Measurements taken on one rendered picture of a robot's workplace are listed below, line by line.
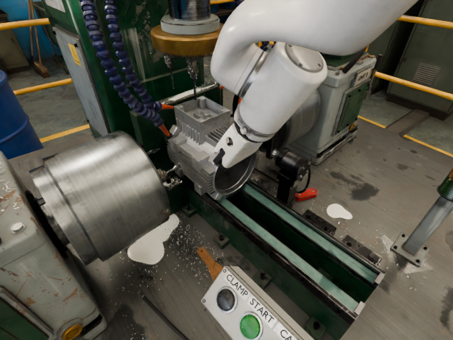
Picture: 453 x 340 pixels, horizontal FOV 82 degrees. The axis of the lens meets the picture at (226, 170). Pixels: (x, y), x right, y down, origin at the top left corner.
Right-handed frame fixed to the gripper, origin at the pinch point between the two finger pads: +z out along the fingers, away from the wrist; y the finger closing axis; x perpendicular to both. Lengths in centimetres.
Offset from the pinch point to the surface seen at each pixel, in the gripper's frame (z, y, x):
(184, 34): -14.8, 1.1, 24.3
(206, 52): -14.0, 3.4, 19.1
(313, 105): 1.3, 40.4, 2.0
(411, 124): 97, 280, -44
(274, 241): 6.9, 1.7, -22.2
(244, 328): -11.8, -21.7, -24.8
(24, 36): 325, 42, 421
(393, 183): 12, 62, -36
